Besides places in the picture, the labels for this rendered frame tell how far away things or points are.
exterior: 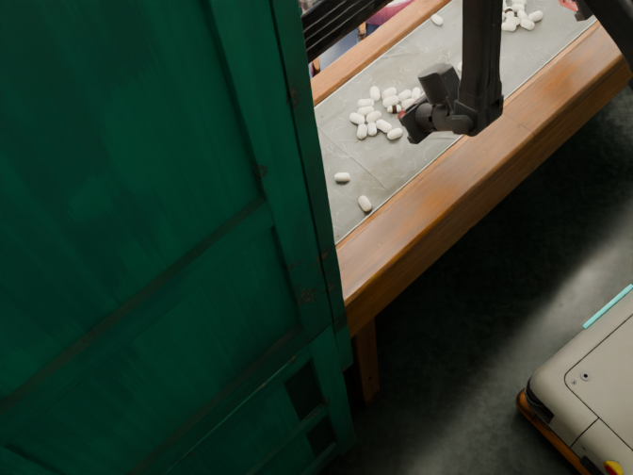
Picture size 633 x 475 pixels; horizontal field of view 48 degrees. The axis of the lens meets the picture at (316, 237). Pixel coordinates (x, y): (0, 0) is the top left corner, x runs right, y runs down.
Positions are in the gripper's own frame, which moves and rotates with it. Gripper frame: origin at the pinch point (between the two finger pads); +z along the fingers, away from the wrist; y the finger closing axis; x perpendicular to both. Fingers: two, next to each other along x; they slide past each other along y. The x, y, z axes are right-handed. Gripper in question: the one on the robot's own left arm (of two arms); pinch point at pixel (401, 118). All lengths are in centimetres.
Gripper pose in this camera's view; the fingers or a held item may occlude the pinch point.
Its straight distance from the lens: 153.2
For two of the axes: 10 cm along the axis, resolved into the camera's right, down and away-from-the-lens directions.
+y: -7.4, 6.1, -2.9
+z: -4.5, -1.2, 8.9
